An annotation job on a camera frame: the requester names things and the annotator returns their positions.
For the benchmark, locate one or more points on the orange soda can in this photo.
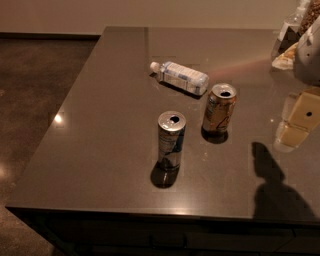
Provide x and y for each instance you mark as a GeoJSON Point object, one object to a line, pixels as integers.
{"type": "Point", "coordinates": [219, 108]}

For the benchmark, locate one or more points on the snack bag on table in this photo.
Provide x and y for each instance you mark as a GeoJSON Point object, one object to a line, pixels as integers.
{"type": "Point", "coordinates": [285, 61]}

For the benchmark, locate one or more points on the clear plastic bottle lying down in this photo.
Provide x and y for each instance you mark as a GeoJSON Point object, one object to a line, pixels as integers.
{"type": "Point", "coordinates": [181, 77]}

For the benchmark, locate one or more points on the silver blue energy drink can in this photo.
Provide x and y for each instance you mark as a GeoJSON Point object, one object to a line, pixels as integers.
{"type": "Point", "coordinates": [171, 130]}

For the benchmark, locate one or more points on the beige gripper finger with hole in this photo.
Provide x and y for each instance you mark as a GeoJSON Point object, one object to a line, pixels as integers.
{"type": "Point", "coordinates": [303, 110]}

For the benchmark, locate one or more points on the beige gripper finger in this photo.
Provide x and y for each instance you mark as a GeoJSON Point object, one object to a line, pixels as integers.
{"type": "Point", "coordinates": [288, 138]}

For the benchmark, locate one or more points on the jar of brown snacks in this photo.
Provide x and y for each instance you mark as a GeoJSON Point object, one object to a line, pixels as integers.
{"type": "Point", "coordinates": [312, 13]}

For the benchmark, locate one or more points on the upright clear water bottle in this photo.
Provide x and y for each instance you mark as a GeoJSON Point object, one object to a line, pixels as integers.
{"type": "Point", "coordinates": [293, 21]}

